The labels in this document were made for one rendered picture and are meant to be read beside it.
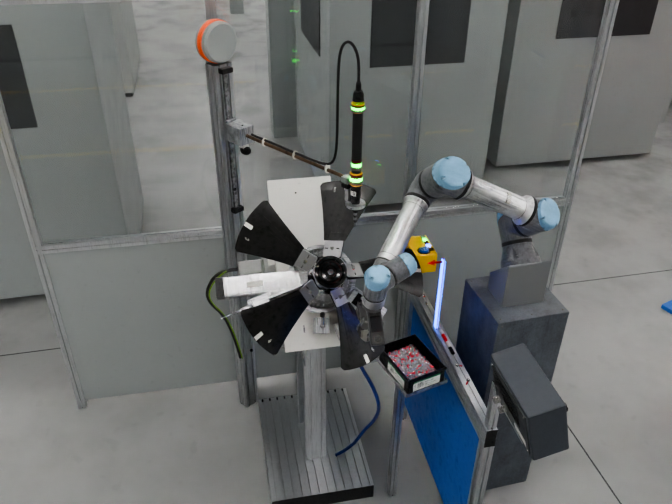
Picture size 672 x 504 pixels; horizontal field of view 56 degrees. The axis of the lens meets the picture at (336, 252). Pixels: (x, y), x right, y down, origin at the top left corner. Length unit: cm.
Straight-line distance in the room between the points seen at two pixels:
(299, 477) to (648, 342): 230
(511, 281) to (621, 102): 410
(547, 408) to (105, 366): 233
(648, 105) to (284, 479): 486
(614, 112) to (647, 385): 312
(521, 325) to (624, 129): 423
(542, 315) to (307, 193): 103
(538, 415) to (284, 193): 133
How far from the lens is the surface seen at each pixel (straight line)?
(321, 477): 307
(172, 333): 334
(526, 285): 254
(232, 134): 256
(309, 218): 258
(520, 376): 191
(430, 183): 224
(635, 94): 648
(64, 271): 316
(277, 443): 321
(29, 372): 402
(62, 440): 357
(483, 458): 236
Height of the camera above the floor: 250
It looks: 32 degrees down
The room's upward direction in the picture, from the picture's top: 1 degrees clockwise
